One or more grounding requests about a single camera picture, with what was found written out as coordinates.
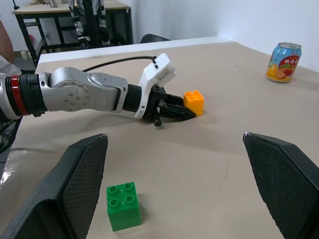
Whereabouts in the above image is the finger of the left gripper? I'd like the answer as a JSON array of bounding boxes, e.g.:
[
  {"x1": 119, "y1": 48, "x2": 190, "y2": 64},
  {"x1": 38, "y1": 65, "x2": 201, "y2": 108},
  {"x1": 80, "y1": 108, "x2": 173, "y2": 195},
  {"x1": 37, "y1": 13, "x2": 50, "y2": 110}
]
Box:
[
  {"x1": 164, "y1": 94, "x2": 186, "y2": 107},
  {"x1": 159, "y1": 104, "x2": 197, "y2": 123}
]

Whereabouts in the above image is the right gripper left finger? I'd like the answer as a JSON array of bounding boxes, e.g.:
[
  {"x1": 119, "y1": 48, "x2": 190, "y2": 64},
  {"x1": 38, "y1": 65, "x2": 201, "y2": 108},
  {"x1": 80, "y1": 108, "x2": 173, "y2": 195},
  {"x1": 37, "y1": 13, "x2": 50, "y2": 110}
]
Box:
[{"x1": 0, "y1": 133, "x2": 109, "y2": 239}]

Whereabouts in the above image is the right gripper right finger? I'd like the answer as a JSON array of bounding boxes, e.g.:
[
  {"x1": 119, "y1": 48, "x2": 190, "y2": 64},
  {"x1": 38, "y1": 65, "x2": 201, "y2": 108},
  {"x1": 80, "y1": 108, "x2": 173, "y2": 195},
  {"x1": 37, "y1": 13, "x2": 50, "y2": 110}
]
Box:
[{"x1": 242, "y1": 131, "x2": 319, "y2": 239}]

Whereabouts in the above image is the yellow toy brick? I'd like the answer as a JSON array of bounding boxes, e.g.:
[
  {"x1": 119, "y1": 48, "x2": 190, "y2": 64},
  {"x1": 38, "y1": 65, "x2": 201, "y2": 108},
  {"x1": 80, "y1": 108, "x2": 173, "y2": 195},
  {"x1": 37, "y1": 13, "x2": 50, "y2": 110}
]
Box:
[{"x1": 183, "y1": 90, "x2": 205, "y2": 117}]

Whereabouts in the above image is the green toy brick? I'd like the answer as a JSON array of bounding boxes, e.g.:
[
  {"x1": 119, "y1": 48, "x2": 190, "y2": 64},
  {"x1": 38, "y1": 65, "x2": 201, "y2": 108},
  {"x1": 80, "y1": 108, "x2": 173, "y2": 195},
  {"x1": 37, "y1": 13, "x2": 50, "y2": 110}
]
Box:
[{"x1": 106, "y1": 181, "x2": 143, "y2": 233}]

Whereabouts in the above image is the black white robot equipment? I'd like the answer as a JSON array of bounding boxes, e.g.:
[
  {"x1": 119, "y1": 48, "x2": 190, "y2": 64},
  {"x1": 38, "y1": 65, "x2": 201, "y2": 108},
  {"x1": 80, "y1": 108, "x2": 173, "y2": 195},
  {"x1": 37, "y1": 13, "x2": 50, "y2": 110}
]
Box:
[{"x1": 68, "y1": 0, "x2": 112, "y2": 48}]

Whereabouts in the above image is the blue peach drink can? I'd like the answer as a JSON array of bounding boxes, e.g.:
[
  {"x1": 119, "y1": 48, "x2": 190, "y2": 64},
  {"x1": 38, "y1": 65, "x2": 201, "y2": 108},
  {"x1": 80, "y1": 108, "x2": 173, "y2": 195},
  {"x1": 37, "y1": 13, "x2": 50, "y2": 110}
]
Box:
[{"x1": 265, "y1": 42, "x2": 303, "y2": 84}]

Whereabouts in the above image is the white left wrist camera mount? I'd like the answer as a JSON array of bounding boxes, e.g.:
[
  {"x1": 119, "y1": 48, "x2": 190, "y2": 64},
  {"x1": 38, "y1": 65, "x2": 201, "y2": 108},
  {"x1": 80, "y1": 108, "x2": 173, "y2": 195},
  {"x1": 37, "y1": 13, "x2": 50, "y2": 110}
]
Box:
[{"x1": 134, "y1": 53, "x2": 178, "y2": 119}]

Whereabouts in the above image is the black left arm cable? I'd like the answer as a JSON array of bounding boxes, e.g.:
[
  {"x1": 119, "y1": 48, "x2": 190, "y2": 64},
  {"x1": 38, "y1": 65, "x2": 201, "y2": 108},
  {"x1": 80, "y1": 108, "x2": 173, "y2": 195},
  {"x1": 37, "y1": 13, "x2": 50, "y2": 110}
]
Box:
[{"x1": 81, "y1": 56, "x2": 157, "y2": 73}]

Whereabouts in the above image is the black frame wooden table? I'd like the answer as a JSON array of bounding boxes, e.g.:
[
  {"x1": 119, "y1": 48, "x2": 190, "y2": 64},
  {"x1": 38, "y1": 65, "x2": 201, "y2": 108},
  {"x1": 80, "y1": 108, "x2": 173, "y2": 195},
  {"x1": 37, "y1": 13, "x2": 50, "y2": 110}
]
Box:
[{"x1": 12, "y1": 0, "x2": 134, "y2": 68}]

